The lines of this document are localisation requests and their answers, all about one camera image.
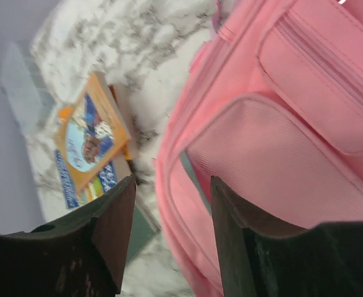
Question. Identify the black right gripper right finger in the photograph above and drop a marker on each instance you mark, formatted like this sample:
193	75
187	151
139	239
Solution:
261	255

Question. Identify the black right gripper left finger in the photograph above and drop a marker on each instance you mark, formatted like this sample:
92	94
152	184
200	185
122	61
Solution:
80	254

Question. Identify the pink student backpack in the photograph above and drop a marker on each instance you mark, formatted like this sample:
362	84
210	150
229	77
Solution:
273	106

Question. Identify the dark green notebook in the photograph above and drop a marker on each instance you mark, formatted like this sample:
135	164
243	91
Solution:
144	228

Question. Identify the orange children's book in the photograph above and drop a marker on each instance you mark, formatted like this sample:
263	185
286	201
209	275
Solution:
92	133

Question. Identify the clear plastic organizer box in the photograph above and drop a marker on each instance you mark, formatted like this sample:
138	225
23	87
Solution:
22	83

